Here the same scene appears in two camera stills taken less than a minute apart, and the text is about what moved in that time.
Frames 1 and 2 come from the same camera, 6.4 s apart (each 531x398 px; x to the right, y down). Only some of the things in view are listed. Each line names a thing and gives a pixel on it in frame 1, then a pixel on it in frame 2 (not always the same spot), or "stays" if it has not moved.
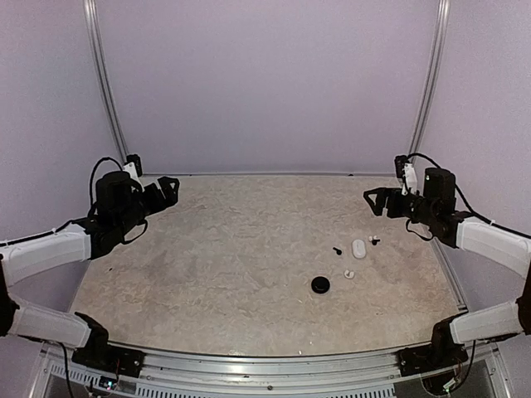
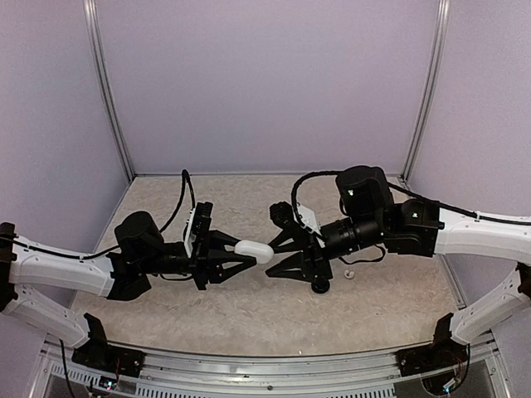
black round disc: [320, 284] stays
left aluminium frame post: [90, 9] stays
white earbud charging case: [358, 247] to [263, 253]
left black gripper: [171, 198] to [209, 253]
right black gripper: [392, 192] to [310, 259]
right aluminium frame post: [442, 23] stays
